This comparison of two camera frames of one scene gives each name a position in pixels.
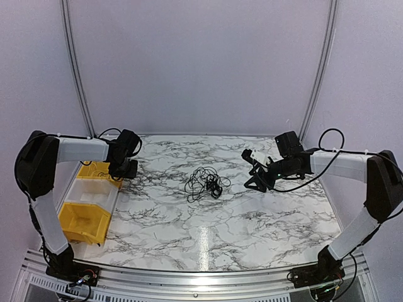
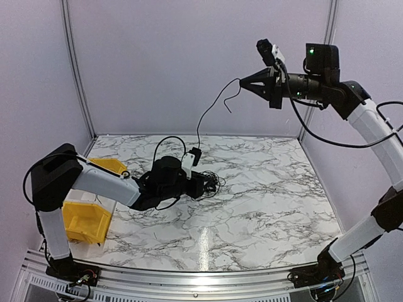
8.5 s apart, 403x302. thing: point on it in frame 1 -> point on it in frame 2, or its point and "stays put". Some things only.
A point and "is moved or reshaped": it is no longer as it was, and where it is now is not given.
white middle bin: [99, 192] stays put
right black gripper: [260, 182] -> [274, 90]
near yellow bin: [84, 221] stays put
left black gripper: [131, 173] -> [198, 189]
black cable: [204, 180] is moved or reshaped
